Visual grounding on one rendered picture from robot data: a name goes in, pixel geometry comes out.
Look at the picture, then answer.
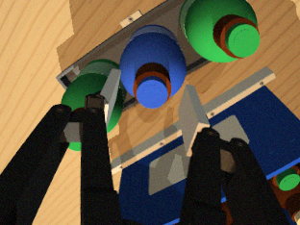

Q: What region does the blue bottle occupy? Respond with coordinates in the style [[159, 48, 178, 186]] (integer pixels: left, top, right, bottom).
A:
[[118, 24, 187, 109]]

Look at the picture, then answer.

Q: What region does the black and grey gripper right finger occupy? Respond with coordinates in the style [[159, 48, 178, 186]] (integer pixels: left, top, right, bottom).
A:
[[178, 84, 290, 225]]

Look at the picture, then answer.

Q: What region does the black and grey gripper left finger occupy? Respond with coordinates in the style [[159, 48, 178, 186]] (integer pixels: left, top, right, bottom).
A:
[[0, 69, 123, 225]]

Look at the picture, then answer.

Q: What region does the grey rectangular tray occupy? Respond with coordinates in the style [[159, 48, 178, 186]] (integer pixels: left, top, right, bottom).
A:
[[56, 0, 211, 113]]

